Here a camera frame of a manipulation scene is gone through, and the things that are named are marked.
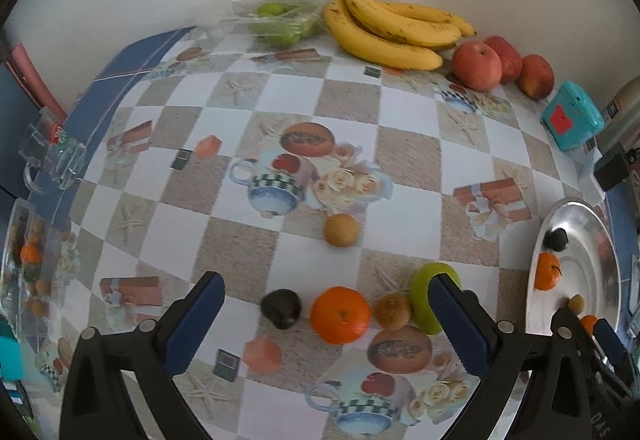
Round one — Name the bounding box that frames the orange tangerine on plate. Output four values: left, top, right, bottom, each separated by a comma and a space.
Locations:
534, 252, 562, 292

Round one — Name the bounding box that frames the red apple middle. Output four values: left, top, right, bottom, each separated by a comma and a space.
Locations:
484, 36, 523, 84

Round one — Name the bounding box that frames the dark plum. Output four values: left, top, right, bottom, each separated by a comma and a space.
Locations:
260, 288, 302, 330
542, 228, 568, 252

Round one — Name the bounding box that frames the clear glass mug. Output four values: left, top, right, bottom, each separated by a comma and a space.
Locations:
18, 108, 87, 194

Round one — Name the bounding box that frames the black power adapter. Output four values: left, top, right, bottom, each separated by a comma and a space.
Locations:
593, 143, 631, 192

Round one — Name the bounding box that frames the orange tangerine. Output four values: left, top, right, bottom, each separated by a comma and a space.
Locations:
309, 286, 372, 346
534, 252, 562, 292
580, 314, 598, 336

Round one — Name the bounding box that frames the small brown fruit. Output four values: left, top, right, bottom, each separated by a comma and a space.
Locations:
323, 214, 360, 247

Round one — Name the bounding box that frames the silver metal plate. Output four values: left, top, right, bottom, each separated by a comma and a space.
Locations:
525, 197, 622, 335

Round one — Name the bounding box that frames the clear plastic fruit container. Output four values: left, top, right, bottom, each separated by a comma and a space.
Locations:
1, 198, 80, 351

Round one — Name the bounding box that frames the dark plum on plate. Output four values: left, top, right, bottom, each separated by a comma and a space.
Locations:
542, 228, 568, 252

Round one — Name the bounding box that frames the red apple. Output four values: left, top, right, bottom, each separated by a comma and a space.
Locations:
452, 41, 502, 92
515, 54, 554, 101
484, 36, 523, 84

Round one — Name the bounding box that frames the red apple left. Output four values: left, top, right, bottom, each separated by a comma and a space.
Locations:
452, 41, 502, 92

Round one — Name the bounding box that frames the teal plastic box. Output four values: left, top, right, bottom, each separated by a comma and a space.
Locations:
541, 80, 605, 152

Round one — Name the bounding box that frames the pink rolled object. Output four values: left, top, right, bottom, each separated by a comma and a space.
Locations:
10, 42, 67, 122

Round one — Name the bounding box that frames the brown round fruit by mango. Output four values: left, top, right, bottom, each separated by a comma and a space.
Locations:
373, 293, 411, 330

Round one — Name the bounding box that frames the brown round fruit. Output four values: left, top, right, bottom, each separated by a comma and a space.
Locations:
373, 293, 411, 330
567, 294, 586, 316

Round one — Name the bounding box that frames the clear box of green fruit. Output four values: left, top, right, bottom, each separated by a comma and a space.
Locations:
217, 0, 321, 50

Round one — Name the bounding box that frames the yellow banana bunch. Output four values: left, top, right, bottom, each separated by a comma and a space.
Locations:
323, 0, 476, 72

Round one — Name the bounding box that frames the red apple right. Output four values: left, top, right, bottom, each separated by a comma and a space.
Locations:
515, 54, 554, 101

